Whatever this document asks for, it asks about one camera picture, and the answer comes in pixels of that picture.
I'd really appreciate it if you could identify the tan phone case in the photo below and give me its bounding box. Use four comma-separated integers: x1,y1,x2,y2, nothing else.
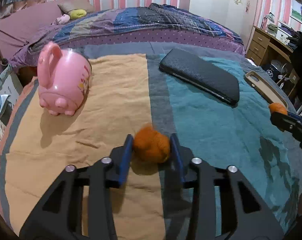
244,71,288,109

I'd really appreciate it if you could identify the black box under desk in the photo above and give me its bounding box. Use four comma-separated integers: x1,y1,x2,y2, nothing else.
262,63,280,82

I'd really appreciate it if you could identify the wooden desk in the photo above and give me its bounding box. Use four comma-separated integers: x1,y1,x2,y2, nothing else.
246,27,299,99

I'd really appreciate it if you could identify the black wallet case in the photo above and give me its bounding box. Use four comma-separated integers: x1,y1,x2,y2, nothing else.
159,49,240,106

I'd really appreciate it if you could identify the framed wedding photo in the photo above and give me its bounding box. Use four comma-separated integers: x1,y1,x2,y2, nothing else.
290,0,302,24

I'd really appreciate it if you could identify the white wardrobe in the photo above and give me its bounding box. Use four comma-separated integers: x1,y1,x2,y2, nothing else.
190,0,257,46

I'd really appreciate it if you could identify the pink piggy bank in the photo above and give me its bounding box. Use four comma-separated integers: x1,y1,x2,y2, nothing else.
37,42,92,116

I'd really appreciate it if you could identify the striped plaid quilt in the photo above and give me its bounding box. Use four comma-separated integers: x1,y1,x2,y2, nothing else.
28,3,244,52

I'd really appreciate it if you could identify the bed with purple sheet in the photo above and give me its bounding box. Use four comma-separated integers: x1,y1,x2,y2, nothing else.
0,0,245,68

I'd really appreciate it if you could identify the pink plush toy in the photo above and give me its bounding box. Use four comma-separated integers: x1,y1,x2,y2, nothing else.
52,14,70,25

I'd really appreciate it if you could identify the yellow plush toy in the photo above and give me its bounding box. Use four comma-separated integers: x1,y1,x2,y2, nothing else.
68,9,87,20

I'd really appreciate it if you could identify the brown pillow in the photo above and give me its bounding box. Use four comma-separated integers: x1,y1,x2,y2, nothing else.
58,0,95,14

